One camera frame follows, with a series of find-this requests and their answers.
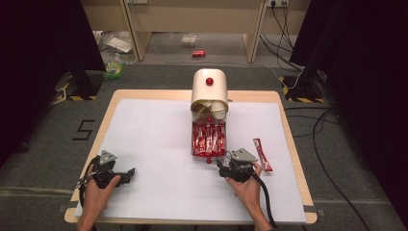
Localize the hand-held gripper cable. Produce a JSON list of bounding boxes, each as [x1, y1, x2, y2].
[[250, 172, 279, 230], [76, 155, 99, 231]]

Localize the wooden table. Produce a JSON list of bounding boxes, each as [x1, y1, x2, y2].
[[64, 89, 319, 226]]

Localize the black cables at socket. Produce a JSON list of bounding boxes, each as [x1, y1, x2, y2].
[[259, 2, 305, 71]]

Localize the long black floor cable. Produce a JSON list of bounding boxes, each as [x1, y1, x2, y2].
[[312, 107, 373, 231]]

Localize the white wall socket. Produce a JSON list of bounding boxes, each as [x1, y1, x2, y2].
[[266, 0, 290, 9]]

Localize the right hand-held gripper cable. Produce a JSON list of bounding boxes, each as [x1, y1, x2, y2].
[[250, 172, 279, 230]]

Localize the beige paper item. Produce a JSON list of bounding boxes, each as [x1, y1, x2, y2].
[[191, 99, 213, 120]]

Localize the white mat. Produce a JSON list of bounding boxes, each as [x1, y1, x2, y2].
[[73, 98, 308, 225]]

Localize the clear plastic container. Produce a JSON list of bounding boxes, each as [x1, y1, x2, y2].
[[180, 34, 200, 49]]

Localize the dark curtain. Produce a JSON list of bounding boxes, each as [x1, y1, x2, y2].
[[0, 0, 108, 168], [289, 0, 408, 227]]

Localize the white paper cup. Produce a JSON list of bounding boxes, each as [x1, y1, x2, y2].
[[210, 100, 228, 120]]

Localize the black stand base striped tape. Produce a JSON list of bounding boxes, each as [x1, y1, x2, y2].
[[278, 67, 327, 104], [52, 70, 104, 102]]

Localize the left hand-held gripper cable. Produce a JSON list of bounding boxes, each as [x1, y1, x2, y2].
[[76, 155, 99, 231]]

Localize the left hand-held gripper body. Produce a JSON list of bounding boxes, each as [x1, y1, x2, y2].
[[90, 149, 129, 189]]

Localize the white crumpled papers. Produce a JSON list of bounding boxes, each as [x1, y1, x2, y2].
[[93, 30, 135, 56]]

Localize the white cabinet with red knobs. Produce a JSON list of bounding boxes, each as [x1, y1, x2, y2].
[[190, 67, 230, 126]]

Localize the green bag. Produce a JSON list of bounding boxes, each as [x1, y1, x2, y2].
[[102, 60, 126, 81]]

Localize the person's left hand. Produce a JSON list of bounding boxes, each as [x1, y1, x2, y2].
[[82, 163, 122, 215]]

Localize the person's right hand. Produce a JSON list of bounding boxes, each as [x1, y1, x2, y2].
[[225, 161, 264, 214]]

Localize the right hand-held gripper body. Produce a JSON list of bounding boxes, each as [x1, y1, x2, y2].
[[218, 147, 259, 184]]

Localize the wooden desk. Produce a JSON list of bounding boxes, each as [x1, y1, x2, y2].
[[80, 0, 312, 64]]

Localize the red stick sachet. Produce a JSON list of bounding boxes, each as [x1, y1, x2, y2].
[[252, 138, 274, 173]]

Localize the pile of red packets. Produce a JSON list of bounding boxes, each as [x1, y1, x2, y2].
[[191, 122, 227, 158], [191, 120, 228, 165]]

